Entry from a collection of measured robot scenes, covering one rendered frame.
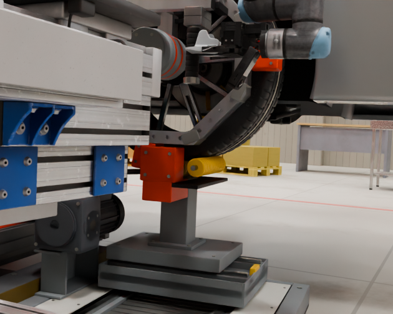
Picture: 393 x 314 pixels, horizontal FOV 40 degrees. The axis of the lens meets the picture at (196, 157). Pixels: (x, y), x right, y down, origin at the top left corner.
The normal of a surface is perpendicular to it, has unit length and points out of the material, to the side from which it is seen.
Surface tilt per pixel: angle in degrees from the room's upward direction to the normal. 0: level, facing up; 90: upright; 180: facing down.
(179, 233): 90
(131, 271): 90
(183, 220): 90
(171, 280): 90
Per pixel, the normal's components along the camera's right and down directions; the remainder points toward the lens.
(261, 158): 0.73, 0.07
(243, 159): -0.66, 0.00
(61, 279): -0.33, 0.03
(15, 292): 0.95, 0.06
